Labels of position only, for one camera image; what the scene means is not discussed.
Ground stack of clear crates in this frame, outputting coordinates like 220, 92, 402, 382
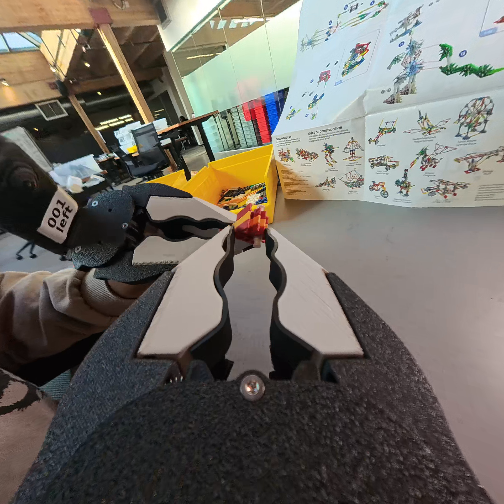
214, 104, 257, 151

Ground thick wooden post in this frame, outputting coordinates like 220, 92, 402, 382
96, 24, 155, 125

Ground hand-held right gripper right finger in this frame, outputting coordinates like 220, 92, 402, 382
265, 227, 365, 380

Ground large yellow plastic bin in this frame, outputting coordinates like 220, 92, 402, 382
181, 144, 278, 216

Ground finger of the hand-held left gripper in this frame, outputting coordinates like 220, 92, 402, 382
131, 225, 223, 267
145, 195, 238, 231

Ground printed instruction sheet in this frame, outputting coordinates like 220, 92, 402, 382
272, 0, 504, 208

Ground person's beige sweatshirt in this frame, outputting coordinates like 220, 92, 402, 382
0, 368, 60, 501

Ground person's left forearm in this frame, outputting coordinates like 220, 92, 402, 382
0, 270, 154, 371

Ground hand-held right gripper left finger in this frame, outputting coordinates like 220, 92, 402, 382
136, 225, 235, 380

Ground wall air vent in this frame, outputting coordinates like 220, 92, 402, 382
35, 99, 69, 121

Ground small yellow plastic bin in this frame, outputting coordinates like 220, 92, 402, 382
146, 169, 188, 190

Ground stack of blue crates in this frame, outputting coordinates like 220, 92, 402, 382
262, 90, 289, 145

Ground pile of colourful toy pieces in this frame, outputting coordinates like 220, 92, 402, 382
217, 183, 269, 210

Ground person's left hand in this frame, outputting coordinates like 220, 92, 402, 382
107, 281, 157, 301

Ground clear plastic container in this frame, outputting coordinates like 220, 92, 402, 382
51, 155, 104, 186

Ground black office chair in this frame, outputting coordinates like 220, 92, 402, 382
112, 123, 171, 180

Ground stack of red crates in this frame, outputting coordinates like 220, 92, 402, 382
242, 98, 273, 145

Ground red and yellow connector stack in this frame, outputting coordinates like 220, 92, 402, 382
234, 203, 270, 246

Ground white storage bins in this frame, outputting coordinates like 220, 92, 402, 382
114, 118, 170, 147

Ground long black frame table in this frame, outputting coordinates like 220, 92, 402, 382
157, 110, 221, 163

